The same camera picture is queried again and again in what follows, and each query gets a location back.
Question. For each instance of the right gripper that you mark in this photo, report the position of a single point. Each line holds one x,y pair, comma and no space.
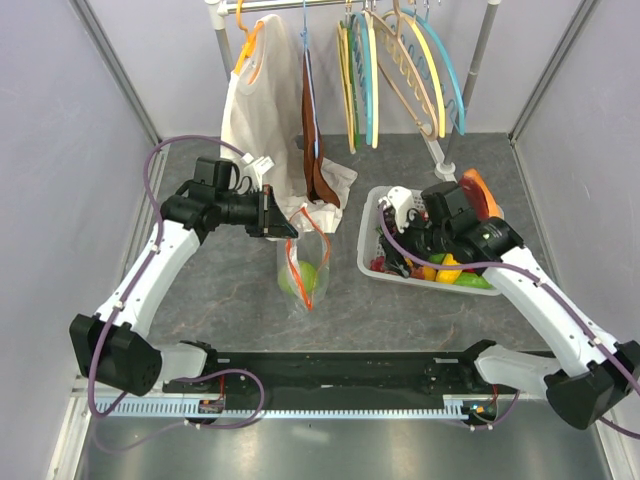
403,239

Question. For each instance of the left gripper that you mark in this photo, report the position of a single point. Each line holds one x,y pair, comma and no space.
271,222

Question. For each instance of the clear zip top bag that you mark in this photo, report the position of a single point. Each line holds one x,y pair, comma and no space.
313,246

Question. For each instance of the green cabbage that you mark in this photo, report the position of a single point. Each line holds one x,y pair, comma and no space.
294,282

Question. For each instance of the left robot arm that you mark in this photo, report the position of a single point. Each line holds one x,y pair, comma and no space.
111,346

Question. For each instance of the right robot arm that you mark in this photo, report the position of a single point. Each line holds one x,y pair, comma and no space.
589,371

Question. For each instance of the red grape bunch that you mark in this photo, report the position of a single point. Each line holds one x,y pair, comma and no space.
379,265

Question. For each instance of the orange tangerine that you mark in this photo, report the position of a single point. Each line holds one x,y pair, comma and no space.
423,273

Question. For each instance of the green bell pepper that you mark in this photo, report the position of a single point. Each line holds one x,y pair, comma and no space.
437,258

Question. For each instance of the white plastic basket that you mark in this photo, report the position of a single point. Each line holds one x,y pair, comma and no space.
369,249

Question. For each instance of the yellow corn cob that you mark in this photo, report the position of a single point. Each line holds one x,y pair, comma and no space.
446,274

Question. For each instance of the brown cloth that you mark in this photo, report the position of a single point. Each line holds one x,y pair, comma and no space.
317,187

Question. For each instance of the green cucumber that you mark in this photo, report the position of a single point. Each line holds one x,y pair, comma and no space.
472,280

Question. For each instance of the papaya slice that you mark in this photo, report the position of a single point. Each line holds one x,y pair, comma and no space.
479,195

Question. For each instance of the white shirt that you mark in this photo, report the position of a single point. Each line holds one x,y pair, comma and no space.
262,117

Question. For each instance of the yellow hanger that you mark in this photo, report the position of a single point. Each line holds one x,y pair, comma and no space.
434,76

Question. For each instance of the orange hanger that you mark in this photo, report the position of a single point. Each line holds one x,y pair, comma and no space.
250,43

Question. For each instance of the cream hanger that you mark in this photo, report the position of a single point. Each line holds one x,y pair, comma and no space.
342,44

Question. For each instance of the beige hanger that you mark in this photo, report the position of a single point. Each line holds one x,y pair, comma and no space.
400,73

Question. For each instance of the green hanger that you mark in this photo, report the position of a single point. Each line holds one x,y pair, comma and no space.
354,88

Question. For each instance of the light blue hanger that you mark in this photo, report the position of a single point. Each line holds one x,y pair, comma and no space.
365,54

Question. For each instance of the teal hanger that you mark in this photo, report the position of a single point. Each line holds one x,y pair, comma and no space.
455,108

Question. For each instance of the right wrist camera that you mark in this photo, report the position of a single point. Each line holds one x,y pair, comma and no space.
399,202

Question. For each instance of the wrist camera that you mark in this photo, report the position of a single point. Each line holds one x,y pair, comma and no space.
255,168
399,202

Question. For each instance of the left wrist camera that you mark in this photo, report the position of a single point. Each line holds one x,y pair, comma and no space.
255,168

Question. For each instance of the blue wire hanger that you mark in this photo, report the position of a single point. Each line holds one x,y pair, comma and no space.
309,81

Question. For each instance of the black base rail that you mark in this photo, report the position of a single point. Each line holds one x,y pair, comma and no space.
238,389

